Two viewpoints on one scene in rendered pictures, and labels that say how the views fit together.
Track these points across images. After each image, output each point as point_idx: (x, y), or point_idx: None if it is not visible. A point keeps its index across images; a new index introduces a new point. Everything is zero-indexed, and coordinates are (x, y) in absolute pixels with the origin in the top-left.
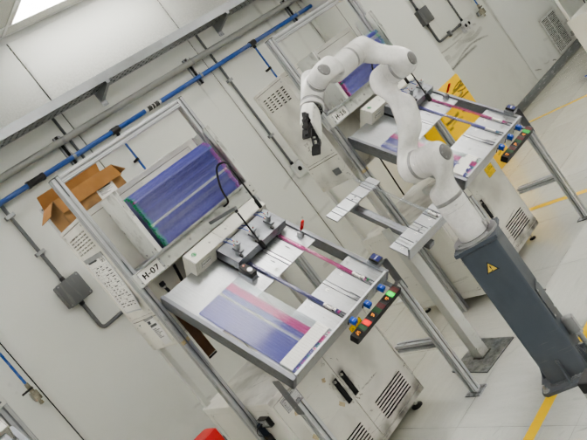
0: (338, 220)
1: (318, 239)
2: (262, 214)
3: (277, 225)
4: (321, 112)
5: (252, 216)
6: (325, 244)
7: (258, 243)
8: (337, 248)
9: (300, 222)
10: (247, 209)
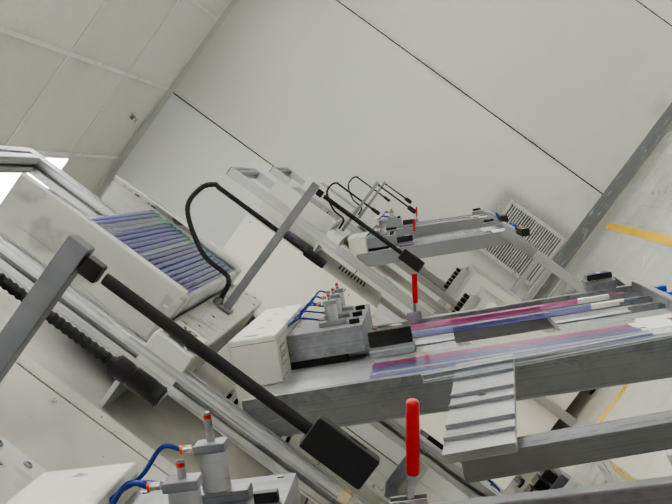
0: (515, 439)
1: (517, 502)
2: (152, 498)
3: (282, 490)
4: None
5: (105, 502)
6: (567, 503)
7: (309, 450)
8: (647, 483)
9: (408, 411)
10: (56, 492)
